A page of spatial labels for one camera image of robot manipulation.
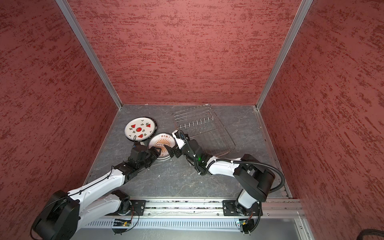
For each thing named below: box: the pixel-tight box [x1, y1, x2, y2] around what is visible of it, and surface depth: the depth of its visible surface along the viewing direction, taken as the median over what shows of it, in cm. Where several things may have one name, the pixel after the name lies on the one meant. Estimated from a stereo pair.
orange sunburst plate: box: [148, 133, 176, 161], surface depth 99 cm
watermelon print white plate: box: [124, 117, 156, 142], surface depth 105 cm
